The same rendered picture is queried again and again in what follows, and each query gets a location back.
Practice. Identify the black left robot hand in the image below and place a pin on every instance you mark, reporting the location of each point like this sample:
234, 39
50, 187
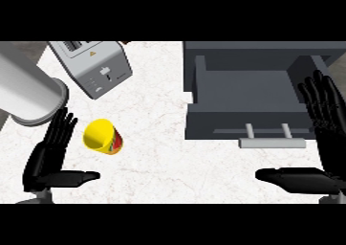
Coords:
47, 156

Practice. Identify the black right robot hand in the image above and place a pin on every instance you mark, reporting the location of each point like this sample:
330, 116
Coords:
333, 143

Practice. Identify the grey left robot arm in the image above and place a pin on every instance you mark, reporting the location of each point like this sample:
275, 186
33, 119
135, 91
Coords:
37, 197

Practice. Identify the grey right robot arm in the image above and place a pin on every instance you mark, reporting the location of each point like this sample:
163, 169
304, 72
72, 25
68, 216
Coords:
337, 198

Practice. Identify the yellow cup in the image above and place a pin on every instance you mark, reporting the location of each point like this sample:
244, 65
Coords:
104, 136

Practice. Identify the dark grey open drawer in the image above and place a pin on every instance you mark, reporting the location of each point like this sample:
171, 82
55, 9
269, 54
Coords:
250, 105

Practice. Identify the dark grey drawer cabinet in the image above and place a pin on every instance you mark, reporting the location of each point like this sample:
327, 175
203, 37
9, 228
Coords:
266, 52

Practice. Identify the white paper towel roll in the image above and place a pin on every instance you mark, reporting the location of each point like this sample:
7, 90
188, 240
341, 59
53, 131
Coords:
24, 87

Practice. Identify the silver toaster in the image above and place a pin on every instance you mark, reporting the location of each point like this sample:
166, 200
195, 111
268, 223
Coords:
98, 65

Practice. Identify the small brown object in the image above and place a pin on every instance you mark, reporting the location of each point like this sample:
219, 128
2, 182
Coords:
124, 42

